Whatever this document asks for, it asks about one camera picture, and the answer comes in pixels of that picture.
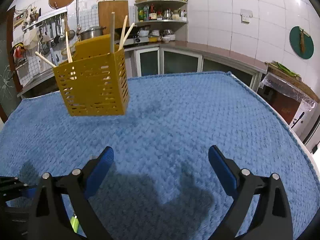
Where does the light blue plastic utensil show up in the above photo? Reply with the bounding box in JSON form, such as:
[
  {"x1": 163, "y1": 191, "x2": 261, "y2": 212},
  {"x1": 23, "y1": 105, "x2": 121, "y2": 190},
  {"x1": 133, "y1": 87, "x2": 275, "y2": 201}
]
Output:
[{"x1": 49, "y1": 48, "x2": 58, "y2": 66}]

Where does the dark glass door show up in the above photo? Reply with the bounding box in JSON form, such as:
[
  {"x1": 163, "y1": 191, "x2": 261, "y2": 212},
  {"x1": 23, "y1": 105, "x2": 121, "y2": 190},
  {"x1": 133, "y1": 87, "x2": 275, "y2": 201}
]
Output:
[{"x1": 1, "y1": 7, "x2": 22, "y2": 123}]

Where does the hanging utensil rack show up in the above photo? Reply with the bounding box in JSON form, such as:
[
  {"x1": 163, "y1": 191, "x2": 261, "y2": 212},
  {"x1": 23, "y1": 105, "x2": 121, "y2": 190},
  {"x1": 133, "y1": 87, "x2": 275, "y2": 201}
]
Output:
[{"x1": 22, "y1": 7, "x2": 67, "y2": 47}]

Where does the green round wall board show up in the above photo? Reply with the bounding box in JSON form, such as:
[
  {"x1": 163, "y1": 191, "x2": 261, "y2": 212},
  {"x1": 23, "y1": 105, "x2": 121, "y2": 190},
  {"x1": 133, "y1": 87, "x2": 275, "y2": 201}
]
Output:
[{"x1": 289, "y1": 26, "x2": 314, "y2": 60}]

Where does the blue knitted table cloth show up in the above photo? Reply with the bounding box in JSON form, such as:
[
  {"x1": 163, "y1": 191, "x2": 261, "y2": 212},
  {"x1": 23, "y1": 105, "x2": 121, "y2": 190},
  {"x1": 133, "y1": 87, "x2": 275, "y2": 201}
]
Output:
[{"x1": 1, "y1": 72, "x2": 319, "y2": 239}]

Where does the white wall socket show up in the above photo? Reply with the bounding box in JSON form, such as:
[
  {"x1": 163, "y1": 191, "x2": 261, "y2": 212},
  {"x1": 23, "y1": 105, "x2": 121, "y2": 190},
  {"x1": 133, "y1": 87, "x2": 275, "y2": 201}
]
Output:
[{"x1": 240, "y1": 9, "x2": 253, "y2": 24}]

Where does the steel cooking pot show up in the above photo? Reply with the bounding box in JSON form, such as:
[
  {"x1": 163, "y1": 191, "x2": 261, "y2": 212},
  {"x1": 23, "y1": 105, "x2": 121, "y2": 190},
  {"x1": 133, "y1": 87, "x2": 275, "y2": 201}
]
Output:
[{"x1": 78, "y1": 26, "x2": 106, "y2": 41}]

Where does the wooden cutting board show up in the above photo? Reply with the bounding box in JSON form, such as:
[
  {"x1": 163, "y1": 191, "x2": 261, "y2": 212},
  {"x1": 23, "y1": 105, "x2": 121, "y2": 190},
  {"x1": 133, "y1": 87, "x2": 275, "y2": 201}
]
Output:
[{"x1": 98, "y1": 0, "x2": 130, "y2": 35}]

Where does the kitchen counter with cabinets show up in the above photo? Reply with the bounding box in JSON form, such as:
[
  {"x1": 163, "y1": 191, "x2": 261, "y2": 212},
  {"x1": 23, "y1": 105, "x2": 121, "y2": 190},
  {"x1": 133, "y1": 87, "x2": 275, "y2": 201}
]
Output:
[{"x1": 16, "y1": 39, "x2": 270, "y2": 98}]

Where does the yellow perforated utensil holder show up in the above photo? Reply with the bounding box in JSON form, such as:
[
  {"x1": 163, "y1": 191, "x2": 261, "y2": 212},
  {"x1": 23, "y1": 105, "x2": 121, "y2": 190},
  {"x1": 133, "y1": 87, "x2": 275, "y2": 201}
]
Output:
[{"x1": 53, "y1": 35, "x2": 129, "y2": 116}]

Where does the wooden chopstick in holder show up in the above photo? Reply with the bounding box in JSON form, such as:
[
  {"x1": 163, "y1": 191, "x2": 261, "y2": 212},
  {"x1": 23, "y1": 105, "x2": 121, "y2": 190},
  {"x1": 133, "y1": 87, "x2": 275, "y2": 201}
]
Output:
[
  {"x1": 110, "y1": 12, "x2": 116, "y2": 54},
  {"x1": 35, "y1": 51, "x2": 56, "y2": 68}
]

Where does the corner shelf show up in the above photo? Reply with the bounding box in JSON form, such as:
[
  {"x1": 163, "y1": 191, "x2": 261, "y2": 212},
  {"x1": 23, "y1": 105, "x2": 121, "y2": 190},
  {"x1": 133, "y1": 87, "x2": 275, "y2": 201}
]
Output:
[{"x1": 133, "y1": 0, "x2": 188, "y2": 42}]

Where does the wooden chopstick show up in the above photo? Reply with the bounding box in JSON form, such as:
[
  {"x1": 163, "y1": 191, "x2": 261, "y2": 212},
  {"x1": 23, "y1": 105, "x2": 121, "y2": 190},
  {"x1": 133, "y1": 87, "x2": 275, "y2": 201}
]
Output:
[
  {"x1": 118, "y1": 15, "x2": 128, "y2": 51},
  {"x1": 122, "y1": 23, "x2": 135, "y2": 46},
  {"x1": 110, "y1": 12, "x2": 116, "y2": 54},
  {"x1": 65, "y1": 30, "x2": 73, "y2": 63},
  {"x1": 35, "y1": 51, "x2": 56, "y2": 68}
]

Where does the gas stove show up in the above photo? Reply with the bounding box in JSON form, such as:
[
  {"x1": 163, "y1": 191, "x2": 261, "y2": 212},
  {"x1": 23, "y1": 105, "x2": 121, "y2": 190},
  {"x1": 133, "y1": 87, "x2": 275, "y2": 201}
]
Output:
[{"x1": 124, "y1": 37, "x2": 149, "y2": 47}]

